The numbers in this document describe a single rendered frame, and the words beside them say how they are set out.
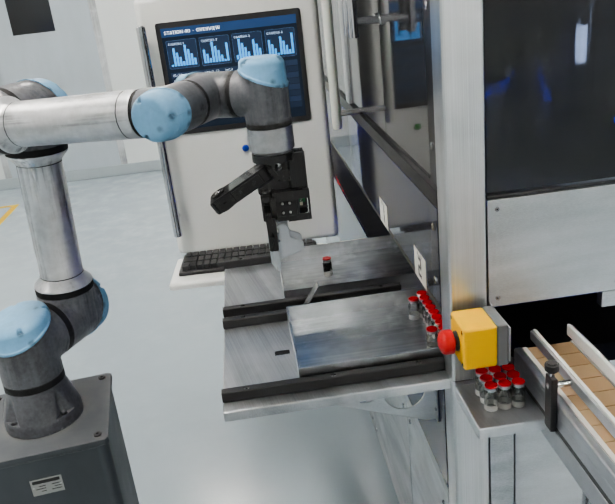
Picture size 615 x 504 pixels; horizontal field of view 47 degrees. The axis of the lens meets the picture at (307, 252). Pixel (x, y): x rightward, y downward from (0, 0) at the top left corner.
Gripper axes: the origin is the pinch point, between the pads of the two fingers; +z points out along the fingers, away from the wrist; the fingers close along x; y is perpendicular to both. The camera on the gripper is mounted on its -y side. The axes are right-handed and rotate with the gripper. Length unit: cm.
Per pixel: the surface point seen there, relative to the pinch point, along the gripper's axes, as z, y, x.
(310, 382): 20.0, 3.5, -8.0
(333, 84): -20, 21, 65
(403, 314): 21.3, 25.6, 15.3
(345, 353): 21.4, 11.3, 2.8
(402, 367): 19.7, 20.0, -8.0
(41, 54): -6, -170, 543
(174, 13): -41, -17, 90
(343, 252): 21, 19, 54
